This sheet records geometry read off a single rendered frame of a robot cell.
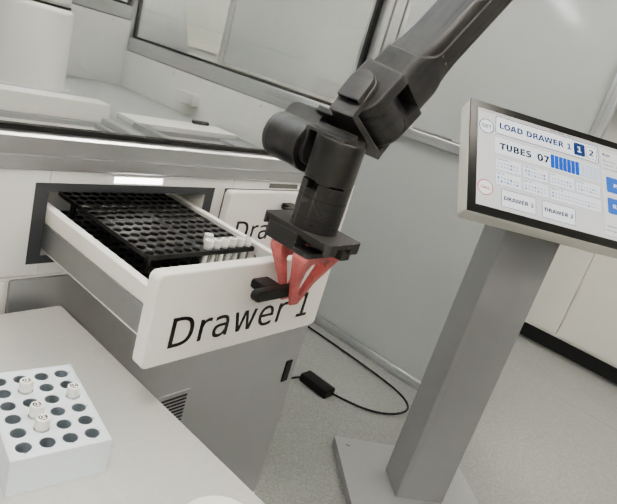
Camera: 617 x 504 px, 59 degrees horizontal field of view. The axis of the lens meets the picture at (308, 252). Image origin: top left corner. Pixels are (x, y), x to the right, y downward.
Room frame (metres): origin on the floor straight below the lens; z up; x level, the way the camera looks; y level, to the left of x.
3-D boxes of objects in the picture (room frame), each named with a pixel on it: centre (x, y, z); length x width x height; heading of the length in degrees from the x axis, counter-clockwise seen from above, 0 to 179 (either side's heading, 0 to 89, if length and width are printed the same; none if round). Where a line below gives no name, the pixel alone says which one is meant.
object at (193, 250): (0.67, 0.13, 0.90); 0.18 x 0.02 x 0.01; 144
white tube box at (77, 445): (0.42, 0.19, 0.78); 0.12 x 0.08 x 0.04; 44
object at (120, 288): (0.73, 0.22, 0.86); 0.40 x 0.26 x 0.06; 54
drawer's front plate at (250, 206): (1.01, 0.07, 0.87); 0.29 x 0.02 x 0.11; 144
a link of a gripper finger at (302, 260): (0.62, 0.01, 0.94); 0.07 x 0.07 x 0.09; 54
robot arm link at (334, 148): (0.62, 0.01, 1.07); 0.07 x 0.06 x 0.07; 49
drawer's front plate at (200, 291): (0.61, 0.05, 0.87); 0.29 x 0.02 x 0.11; 144
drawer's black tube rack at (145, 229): (0.73, 0.22, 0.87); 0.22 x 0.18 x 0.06; 54
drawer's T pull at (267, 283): (0.60, 0.03, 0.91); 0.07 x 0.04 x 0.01; 144
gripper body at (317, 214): (0.61, 0.00, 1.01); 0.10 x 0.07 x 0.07; 54
